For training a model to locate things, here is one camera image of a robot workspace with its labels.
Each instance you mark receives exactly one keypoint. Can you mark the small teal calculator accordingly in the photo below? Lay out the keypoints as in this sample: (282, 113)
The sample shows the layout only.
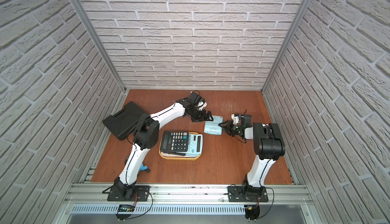
(195, 145)

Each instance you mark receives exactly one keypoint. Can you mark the black calculator face up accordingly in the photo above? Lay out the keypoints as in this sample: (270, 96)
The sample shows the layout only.
(176, 143)

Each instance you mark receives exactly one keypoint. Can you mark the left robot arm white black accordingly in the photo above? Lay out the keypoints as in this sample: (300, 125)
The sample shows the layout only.
(146, 134)

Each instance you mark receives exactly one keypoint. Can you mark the yellow plastic storage box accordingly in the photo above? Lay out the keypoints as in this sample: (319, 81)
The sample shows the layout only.
(175, 157)

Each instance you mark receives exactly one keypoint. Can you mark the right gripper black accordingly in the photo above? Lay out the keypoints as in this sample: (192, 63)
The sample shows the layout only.
(228, 128)

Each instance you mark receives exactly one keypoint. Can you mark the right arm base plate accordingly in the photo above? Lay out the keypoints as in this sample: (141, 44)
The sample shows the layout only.
(250, 194)

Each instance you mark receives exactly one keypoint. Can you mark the aluminium front rail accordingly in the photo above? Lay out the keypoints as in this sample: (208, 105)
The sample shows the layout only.
(285, 194)

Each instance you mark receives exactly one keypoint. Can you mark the large black case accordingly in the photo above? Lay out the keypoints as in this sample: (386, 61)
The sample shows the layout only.
(124, 121)

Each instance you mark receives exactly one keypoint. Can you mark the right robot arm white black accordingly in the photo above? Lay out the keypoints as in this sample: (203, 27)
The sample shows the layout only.
(268, 145)

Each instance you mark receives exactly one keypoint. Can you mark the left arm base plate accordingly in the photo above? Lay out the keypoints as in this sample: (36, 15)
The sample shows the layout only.
(122, 194)

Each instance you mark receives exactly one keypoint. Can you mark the blue handled tool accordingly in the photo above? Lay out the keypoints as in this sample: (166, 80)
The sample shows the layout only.
(144, 168)

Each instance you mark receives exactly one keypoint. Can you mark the right controller connector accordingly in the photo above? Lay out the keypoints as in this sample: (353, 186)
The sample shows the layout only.
(252, 212)

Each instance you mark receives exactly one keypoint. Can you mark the light blue calculator back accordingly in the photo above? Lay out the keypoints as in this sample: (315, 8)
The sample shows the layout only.
(212, 127)

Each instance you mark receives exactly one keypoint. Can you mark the left controller board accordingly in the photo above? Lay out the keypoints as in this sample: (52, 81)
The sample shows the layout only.
(124, 212)

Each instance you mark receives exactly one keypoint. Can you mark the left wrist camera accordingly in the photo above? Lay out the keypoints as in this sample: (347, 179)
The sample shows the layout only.
(201, 105)

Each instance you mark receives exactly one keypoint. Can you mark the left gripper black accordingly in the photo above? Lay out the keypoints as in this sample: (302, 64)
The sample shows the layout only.
(200, 112)

